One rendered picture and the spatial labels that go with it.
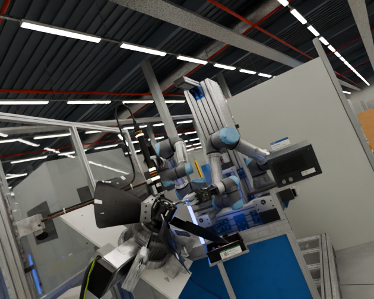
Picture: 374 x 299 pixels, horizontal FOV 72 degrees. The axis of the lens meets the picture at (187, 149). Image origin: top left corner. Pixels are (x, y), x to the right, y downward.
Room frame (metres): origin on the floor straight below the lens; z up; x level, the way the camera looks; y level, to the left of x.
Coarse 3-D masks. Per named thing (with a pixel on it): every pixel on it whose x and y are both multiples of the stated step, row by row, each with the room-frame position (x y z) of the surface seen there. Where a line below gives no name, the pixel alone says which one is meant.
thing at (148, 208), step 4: (144, 204) 1.25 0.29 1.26; (148, 204) 1.27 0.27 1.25; (144, 208) 1.25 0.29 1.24; (148, 208) 1.26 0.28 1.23; (148, 212) 1.26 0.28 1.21; (140, 216) 1.22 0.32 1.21; (144, 216) 1.24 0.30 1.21; (148, 216) 1.25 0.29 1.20; (140, 220) 1.22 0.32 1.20; (144, 220) 1.23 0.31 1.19; (148, 220) 1.25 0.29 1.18
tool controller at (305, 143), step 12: (300, 144) 1.53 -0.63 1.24; (276, 156) 1.52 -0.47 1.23; (288, 156) 1.50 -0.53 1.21; (300, 156) 1.49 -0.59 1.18; (312, 156) 1.48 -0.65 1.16; (276, 168) 1.53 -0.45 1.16; (288, 168) 1.52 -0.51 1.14; (300, 168) 1.51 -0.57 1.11; (312, 168) 1.50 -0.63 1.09; (276, 180) 1.56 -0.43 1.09; (288, 180) 1.55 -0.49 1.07; (300, 180) 1.54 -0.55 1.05
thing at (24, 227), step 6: (36, 216) 1.18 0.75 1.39; (18, 222) 1.15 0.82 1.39; (24, 222) 1.16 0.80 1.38; (30, 222) 1.17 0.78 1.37; (36, 222) 1.17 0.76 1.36; (42, 222) 1.22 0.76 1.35; (18, 228) 1.15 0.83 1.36; (24, 228) 1.16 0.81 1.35; (30, 228) 1.16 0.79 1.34; (36, 228) 1.17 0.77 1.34; (42, 228) 1.19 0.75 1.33; (18, 234) 1.16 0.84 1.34; (24, 234) 1.15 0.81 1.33
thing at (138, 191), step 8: (128, 176) 1.48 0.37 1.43; (136, 176) 1.49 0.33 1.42; (112, 184) 1.42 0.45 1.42; (120, 184) 1.43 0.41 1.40; (136, 184) 1.43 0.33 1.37; (144, 184) 1.44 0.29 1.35; (128, 192) 1.39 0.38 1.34; (136, 192) 1.39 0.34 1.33; (144, 192) 1.39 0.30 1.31; (144, 200) 1.37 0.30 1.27
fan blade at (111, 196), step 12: (96, 192) 1.10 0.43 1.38; (108, 192) 1.14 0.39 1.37; (120, 192) 1.18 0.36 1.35; (96, 204) 1.07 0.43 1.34; (108, 204) 1.11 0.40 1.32; (120, 204) 1.15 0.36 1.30; (132, 204) 1.20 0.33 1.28; (96, 216) 1.05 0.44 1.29; (108, 216) 1.09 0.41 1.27; (120, 216) 1.13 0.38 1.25; (132, 216) 1.18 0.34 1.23
